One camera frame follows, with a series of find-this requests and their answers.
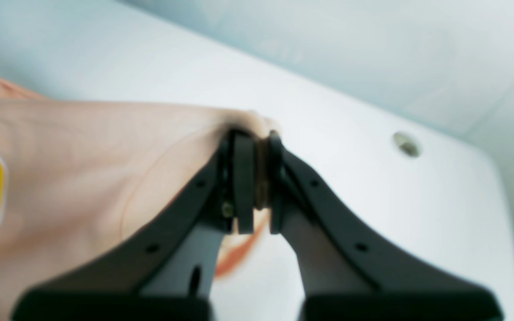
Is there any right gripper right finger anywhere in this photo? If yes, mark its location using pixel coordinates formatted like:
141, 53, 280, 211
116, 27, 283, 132
269, 132, 504, 321

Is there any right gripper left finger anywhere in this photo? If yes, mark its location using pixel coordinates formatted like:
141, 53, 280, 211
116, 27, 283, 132
12, 131, 257, 321

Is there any peach t-shirt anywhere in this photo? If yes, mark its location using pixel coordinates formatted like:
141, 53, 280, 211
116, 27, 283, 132
0, 78, 280, 321

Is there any right table cable grommet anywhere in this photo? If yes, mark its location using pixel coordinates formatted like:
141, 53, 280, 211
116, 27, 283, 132
392, 132, 422, 158

